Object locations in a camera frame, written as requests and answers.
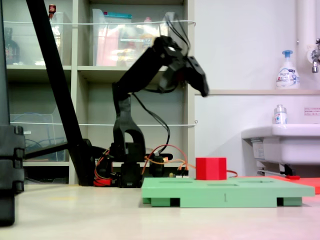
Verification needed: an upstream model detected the thin orange wire loop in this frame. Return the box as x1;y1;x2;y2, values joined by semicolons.
141;144;239;179

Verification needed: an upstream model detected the red octagonal pillar block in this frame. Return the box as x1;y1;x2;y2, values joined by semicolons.
195;156;228;181

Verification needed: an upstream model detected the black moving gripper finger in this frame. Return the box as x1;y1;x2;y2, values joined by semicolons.
158;66;181;94

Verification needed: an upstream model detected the white sink label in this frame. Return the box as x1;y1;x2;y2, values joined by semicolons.
250;138;266;161

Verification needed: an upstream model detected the black sink bracket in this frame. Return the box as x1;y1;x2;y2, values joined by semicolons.
279;162;296;176

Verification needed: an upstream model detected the metal sink rail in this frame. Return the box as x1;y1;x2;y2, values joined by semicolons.
256;169;287;176

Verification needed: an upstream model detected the red printed base mount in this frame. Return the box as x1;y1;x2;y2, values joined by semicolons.
92;176;113;187

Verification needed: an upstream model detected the clear plastic bin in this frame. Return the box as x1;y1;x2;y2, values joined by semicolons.
3;11;73;66

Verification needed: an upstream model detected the black arm wire bundle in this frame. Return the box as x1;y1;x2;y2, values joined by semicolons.
143;83;182;95

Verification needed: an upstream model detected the black table clamp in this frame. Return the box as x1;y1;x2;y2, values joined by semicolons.
149;153;173;177

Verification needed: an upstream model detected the dark brown bottle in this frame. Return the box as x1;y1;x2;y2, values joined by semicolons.
3;27;21;65

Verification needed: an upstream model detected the black tripod brace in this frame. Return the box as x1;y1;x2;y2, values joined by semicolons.
23;142;69;160

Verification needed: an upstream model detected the white sink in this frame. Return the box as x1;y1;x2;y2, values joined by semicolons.
241;123;320;166

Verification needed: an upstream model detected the black tripod leg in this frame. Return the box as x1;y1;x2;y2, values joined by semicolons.
0;0;11;127
25;0;95;187

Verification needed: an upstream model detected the white safety cord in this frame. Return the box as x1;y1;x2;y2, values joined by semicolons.
3;19;197;27
9;119;199;127

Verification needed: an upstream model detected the red text wall notice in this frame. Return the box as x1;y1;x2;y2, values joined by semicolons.
303;106;320;117

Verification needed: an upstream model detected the long black wire bundle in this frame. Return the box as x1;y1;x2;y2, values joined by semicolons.
131;92;171;154

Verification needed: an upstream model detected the bottle with red cap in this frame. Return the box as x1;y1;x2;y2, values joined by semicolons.
47;3;63;48

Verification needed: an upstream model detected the green shape sorter board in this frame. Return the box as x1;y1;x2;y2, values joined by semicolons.
141;176;316;209

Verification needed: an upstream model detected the white foam soap bottle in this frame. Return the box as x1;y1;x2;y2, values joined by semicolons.
275;49;301;90

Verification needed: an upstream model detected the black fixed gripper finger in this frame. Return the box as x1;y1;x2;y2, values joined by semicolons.
186;56;210;98

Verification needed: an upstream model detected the teal package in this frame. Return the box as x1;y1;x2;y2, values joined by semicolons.
103;11;133;26

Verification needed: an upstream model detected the black gripper wire loop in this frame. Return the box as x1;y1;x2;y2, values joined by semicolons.
166;12;191;55

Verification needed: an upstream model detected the beige shelf unit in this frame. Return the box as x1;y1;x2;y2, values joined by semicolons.
0;0;196;186

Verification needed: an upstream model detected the yellow detergent bottle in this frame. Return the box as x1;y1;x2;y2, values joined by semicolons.
139;16;158;55

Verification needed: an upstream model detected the pink flat package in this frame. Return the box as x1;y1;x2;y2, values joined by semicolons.
96;27;120;67

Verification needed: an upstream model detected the metal faucet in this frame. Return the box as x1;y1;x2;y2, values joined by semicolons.
305;38;320;74

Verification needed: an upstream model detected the red and orange wire bundle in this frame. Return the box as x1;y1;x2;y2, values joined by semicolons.
93;149;113;180

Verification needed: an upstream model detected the clear bin with blue cables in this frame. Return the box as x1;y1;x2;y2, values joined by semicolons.
9;106;70;161

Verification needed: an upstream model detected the black circuit board green terminal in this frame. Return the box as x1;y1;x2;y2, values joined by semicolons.
168;171;190;179

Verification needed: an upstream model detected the notched black stack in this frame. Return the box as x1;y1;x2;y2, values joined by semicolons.
0;124;26;227

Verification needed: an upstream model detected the small clear sanitizer bottle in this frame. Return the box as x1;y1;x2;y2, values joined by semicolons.
273;104;288;125

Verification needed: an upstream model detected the large clear storage bin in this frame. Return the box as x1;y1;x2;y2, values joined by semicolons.
91;8;176;68

